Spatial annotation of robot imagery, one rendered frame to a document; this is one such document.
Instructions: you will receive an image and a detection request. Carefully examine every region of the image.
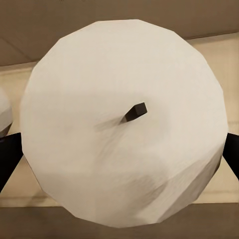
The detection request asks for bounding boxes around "pillar candle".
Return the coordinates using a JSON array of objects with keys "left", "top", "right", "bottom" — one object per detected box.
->
[
  {"left": 0, "top": 85, "right": 13, "bottom": 138},
  {"left": 19, "top": 19, "right": 229, "bottom": 229}
]

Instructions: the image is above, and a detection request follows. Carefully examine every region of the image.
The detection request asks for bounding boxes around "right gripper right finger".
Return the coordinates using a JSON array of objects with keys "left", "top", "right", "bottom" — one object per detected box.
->
[{"left": 223, "top": 133, "right": 239, "bottom": 179}]

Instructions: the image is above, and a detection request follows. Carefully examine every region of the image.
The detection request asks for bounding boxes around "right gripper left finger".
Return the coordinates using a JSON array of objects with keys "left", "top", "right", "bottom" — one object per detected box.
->
[{"left": 0, "top": 132, "right": 23, "bottom": 192}]

